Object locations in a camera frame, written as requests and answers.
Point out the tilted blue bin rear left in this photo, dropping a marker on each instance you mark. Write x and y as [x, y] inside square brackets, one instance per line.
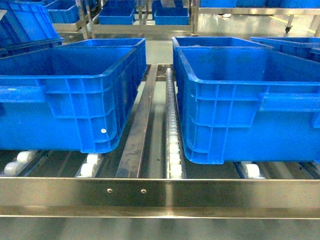
[25, 28]

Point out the blue bin centre-right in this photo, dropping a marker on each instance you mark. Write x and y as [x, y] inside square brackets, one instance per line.
[209, 41]
[248, 104]

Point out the blue bin rear centre-right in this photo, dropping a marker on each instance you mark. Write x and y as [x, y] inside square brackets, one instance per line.
[209, 41]

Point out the blue bin front centre-right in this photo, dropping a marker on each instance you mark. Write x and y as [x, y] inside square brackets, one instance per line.
[248, 104]

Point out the blue bin front centre-left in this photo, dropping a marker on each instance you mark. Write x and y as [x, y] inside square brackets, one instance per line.
[67, 98]

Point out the stainless steel shelf rack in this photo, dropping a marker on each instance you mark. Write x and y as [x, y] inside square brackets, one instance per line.
[148, 174]

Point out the blue bin rear right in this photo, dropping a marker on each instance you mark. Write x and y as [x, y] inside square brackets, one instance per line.
[302, 47]

